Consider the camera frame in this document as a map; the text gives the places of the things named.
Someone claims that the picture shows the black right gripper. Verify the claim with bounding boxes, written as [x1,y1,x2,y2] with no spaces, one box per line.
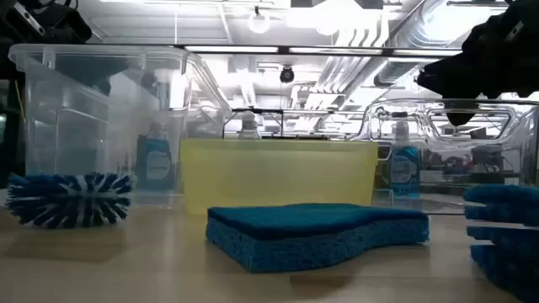
[416,0,539,128]

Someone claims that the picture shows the tall clear plastic tub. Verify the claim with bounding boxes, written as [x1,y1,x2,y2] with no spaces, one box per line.
[8,43,232,207]

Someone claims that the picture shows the black overhead frame bar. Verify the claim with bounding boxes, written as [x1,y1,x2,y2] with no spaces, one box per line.
[174,43,464,57]

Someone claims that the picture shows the clear acrylic handled bin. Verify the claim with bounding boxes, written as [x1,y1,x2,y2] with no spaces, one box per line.
[349,98,539,215]

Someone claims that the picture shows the yellow cable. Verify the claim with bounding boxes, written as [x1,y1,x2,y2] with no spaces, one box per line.
[14,79,26,123]

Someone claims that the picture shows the blue and white dish brush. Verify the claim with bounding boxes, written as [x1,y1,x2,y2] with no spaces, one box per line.
[4,171,135,231]

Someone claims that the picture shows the yellow plastic tub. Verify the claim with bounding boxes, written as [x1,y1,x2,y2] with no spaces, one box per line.
[179,138,379,215]

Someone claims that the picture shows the round globe ceiling lamp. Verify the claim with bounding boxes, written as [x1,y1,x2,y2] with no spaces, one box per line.
[247,6,271,35]

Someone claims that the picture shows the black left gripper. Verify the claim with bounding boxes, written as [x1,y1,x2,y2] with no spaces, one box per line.
[0,0,131,96]

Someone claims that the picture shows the blue scrub sponge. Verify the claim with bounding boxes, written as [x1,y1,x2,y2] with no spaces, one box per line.
[205,203,430,274]

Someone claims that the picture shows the distant black workbench frame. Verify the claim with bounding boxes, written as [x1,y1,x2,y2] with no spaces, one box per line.
[222,108,287,139]

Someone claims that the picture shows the white LED light strip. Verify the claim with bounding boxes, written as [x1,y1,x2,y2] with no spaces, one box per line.
[289,47,382,55]
[393,49,462,57]
[184,45,279,54]

